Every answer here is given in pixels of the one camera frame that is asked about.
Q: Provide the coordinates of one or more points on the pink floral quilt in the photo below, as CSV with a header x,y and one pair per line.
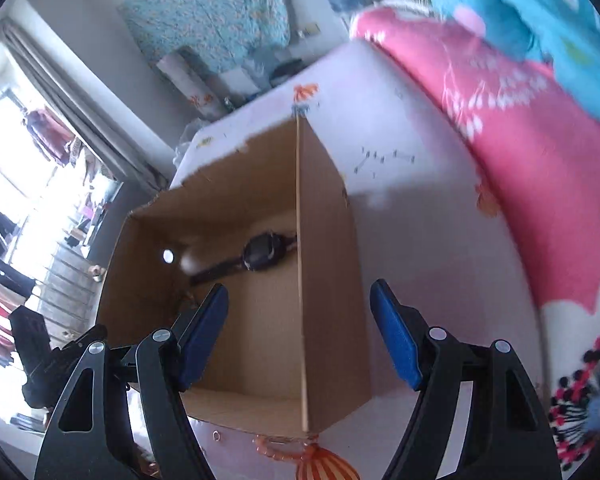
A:
x,y
541,156

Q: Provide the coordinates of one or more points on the blue cartoon blanket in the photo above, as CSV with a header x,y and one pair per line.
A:
x,y
562,34

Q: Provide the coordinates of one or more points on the black smart watch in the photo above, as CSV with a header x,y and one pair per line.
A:
x,y
261,253

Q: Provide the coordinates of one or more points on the grey curtain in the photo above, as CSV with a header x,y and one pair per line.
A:
x,y
107,143

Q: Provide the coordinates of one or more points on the rolled floral mat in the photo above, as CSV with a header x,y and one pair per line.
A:
x,y
195,90

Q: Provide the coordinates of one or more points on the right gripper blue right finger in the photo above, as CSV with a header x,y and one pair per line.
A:
x,y
402,329

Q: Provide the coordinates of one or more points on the brown cardboard box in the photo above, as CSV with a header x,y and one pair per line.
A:
x,y
269,225

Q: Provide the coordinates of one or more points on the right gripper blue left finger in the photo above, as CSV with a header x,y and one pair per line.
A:
x,y
199,336

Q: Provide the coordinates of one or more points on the floral teal wall cloth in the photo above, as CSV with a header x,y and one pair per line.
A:
x,y
214,35

